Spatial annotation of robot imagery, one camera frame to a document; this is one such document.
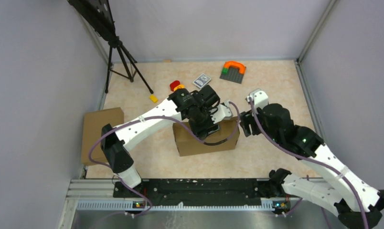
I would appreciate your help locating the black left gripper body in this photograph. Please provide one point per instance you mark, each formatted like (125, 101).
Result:
(202, 121)

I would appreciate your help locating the small folded cardboard box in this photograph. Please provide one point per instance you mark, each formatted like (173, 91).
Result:
(92, 126)

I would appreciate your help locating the grey lego base plate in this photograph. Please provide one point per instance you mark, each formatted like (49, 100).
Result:
(233, 75)

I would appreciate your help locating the aluminium front rail frame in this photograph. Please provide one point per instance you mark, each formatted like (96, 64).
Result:
(90, 204)

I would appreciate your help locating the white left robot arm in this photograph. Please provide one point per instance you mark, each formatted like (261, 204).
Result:
(119, 140)

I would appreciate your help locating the orange arch toy block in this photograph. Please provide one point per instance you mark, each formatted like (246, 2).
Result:
(241, 68)

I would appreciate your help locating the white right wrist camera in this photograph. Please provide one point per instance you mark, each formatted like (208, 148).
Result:
(259, 98)

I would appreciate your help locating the black tripod stand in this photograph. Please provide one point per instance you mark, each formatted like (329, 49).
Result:
(98, 14)

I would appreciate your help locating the yellow rectangular block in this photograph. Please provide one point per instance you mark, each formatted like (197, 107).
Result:
(153, 98)

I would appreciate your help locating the yellow oval toy block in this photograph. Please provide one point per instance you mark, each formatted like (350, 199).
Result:
(180, 86)

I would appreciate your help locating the large cardboard box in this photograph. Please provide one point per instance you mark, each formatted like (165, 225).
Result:
(187, 145)

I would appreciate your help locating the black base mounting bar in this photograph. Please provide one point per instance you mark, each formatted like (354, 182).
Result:
(214, 192)

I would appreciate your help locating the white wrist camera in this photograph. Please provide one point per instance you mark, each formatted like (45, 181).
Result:
(221, 112)
(259, 98)

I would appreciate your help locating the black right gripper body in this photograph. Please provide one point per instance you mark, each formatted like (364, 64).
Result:
(248, 119)

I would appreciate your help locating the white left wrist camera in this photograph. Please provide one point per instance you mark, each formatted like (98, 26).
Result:
(221, 112)

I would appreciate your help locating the blue playing card box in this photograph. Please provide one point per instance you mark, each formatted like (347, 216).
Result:
(201, 81)

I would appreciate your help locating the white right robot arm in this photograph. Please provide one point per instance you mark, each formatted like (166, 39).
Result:
(356, 204)

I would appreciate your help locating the red oval plastic block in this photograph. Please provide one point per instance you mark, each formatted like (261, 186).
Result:
(174, 84)

